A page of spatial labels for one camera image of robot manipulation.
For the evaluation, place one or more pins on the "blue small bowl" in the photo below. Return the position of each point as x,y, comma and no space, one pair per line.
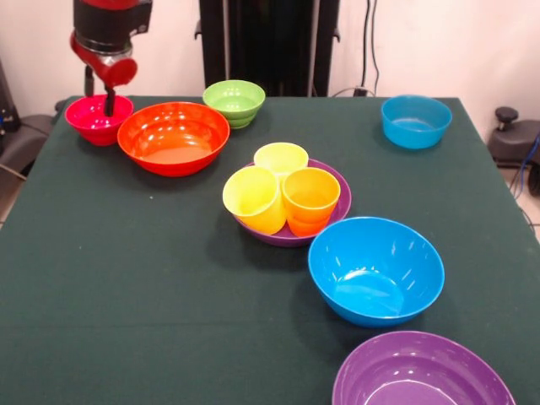
415,131

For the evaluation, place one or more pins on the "green small bowl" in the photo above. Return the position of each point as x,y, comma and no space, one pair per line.
234,101

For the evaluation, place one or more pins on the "dark green tablecloth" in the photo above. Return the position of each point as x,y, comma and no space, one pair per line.
126,295

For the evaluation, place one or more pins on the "black column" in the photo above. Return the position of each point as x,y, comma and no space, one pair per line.
261,46

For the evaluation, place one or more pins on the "black equipment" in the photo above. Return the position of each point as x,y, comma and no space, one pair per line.
6,105

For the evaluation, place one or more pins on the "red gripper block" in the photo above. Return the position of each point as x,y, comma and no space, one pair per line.
114,71

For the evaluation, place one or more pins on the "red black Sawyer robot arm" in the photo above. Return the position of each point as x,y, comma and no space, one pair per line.
109,21

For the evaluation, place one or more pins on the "yellow stepped cup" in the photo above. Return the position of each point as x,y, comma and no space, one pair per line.
280,158

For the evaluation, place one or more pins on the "orange stepped cup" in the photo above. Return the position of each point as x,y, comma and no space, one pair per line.
310,211

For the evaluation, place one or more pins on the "pink-red small bowl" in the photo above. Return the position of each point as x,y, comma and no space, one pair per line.
90,131

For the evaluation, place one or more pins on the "yellow smooth cup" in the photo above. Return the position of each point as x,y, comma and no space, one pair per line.
257,211

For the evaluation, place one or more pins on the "orange large bowl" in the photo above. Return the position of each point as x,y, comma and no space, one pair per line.
173,164

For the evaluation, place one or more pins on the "blue large bowl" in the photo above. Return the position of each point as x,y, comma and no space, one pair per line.
375,304

